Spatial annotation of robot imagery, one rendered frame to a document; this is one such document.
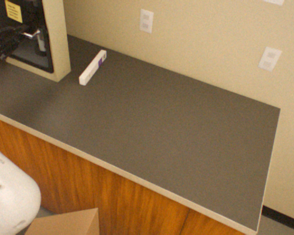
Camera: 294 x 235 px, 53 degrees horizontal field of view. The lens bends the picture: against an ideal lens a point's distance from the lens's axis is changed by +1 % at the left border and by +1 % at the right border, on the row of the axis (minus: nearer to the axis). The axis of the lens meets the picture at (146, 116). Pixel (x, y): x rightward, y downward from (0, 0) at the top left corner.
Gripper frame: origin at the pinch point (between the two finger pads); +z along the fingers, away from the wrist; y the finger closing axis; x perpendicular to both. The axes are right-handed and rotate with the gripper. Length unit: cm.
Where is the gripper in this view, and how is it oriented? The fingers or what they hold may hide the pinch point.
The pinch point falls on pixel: (22, 32)
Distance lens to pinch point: 140.3
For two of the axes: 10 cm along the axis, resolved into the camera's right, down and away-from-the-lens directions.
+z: 4.2, -6.2, 6.7
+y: 0.9, -7.0, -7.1
